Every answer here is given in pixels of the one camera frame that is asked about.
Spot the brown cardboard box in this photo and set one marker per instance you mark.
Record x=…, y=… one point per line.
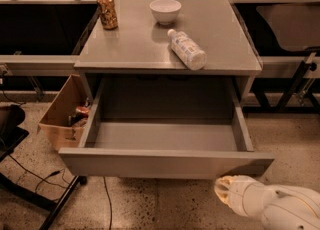
x=60, y=123

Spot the patterned drink can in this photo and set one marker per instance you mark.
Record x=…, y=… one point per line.
x=108, y=15

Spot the white plastic bottle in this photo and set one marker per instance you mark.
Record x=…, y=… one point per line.
x=187, y=50

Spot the grey drawer cabinet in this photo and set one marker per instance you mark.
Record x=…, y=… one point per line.
x=141, y=46

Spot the dark chair with frame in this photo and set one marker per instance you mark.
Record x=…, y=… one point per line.
x=297, y=29

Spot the red snack packet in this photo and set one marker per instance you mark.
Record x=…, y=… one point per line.
x=82, y=111

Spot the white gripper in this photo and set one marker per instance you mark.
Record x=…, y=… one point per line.
x=237, y=196

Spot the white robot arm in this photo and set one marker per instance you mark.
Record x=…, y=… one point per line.
x=277, y=207

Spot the grey top drawer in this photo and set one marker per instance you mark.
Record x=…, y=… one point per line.
x=166, y=127

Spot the white ceramic bowl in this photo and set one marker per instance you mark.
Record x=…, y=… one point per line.
x=165, y=12

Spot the black stand base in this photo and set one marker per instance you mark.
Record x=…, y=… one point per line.
x=36, y=166

